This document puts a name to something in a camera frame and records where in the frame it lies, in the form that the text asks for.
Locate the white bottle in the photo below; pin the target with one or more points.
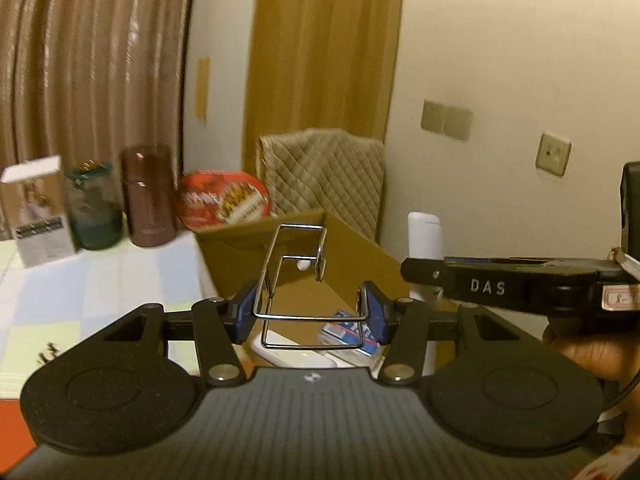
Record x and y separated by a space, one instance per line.
425 240

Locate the white power adapter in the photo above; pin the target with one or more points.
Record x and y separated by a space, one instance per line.
295 355

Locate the red instant food bowl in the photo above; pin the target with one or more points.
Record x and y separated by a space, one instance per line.
225 200

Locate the person's right hand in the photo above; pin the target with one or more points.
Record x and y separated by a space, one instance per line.
595 355

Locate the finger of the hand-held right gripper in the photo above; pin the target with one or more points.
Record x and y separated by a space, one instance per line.
425 272

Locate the blue white packet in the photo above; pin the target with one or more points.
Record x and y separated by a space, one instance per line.
350 335

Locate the beige wall socket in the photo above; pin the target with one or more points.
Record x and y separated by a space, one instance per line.
433 116
553 154
458 123

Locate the white product box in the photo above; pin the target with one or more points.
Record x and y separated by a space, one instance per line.
40 220

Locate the brown cardboard box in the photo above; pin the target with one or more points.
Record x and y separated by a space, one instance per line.
350 260

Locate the yellow curtain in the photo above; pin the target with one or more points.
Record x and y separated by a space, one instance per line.
320 60

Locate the beige quilted blanket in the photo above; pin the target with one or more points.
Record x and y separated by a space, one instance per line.
325 180

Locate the brown thermos flask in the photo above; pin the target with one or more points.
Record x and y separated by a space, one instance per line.
149 200

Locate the brown pleated curtain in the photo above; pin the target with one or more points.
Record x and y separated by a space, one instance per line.
90 60

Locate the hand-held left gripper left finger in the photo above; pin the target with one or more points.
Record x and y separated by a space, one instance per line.
246 310

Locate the green glass jar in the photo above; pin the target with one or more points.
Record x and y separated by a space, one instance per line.
95 210

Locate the orange patterned mat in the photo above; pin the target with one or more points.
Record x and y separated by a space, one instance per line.
10 425

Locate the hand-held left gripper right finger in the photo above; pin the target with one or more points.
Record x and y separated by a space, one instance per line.
377 312

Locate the pastel checked tablecloth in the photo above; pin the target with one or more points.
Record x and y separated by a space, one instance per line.
100 285

